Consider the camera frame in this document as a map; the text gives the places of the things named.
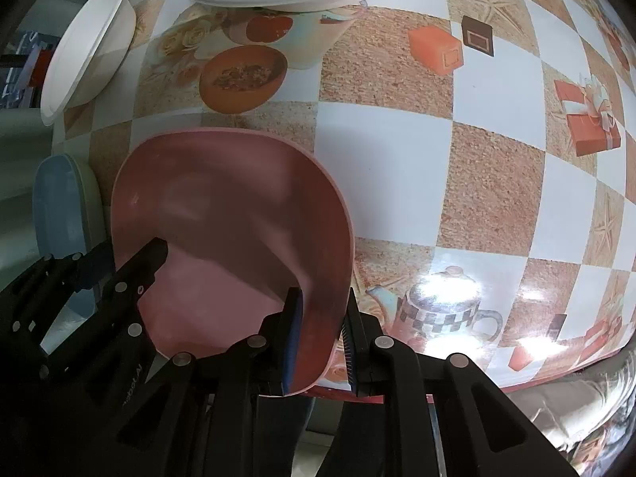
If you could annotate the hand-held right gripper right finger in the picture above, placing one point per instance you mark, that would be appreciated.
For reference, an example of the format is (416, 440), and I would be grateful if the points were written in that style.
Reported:
(350, 353)

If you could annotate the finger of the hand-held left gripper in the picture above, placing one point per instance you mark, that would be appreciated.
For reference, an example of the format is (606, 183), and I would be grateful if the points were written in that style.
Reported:
(144, 271)
(97, 266)

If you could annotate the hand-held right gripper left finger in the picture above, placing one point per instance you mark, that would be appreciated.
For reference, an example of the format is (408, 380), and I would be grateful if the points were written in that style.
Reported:
(293, 338)

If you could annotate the pink bowl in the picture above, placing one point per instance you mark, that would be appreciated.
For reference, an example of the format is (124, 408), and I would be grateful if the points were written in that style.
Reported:
(223, 218)

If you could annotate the pale grey plate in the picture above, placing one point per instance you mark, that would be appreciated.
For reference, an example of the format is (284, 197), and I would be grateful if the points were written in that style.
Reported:
(92, 198)

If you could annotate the blue crate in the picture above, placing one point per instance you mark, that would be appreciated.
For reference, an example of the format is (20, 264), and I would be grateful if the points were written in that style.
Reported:
(20, 84)

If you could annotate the checkered printed tablecloth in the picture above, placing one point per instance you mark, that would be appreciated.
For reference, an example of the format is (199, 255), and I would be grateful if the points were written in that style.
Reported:
(387, 159)

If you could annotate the red box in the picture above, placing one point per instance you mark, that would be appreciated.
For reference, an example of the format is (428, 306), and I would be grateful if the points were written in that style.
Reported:
(40, 67)

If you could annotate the white bowl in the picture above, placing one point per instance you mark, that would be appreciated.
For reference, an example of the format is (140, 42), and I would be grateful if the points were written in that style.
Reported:
(84, 54)

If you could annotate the printed blanket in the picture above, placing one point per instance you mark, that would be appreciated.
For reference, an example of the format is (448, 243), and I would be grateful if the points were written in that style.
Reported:
(571, 407)

